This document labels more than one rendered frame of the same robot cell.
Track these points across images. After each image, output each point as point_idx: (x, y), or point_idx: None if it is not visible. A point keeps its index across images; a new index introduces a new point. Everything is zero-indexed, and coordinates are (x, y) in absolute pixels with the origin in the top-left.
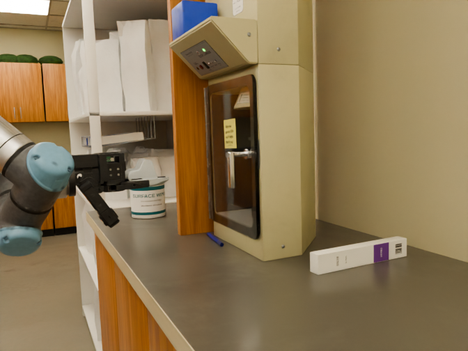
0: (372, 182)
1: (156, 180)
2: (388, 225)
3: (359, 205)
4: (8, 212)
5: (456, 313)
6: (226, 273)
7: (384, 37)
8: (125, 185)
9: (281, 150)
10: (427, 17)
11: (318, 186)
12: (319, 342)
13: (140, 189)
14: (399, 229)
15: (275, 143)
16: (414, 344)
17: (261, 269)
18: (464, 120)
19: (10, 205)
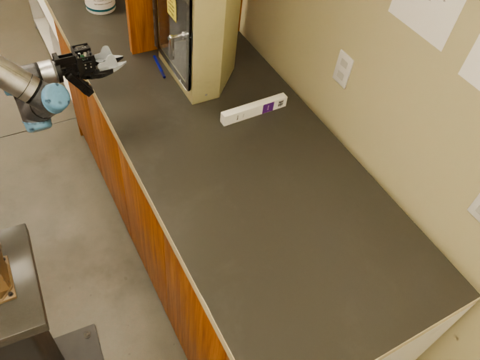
0: (282, 31)
1: (118, 67)
2: (286, 66)
3: (271, 40)
4: (31, 116)
5: (285, 173)
6: (166, 118)
7: None
8: (96, 76)
9: (209, 38)
10: None
11: (247, 5)
12: (211, 193)
13: None
14: (292, 73)
15: (204, 33)
16: (254, 197)
17: (189, 115)
18: (341, 32)
19: (31, 113)
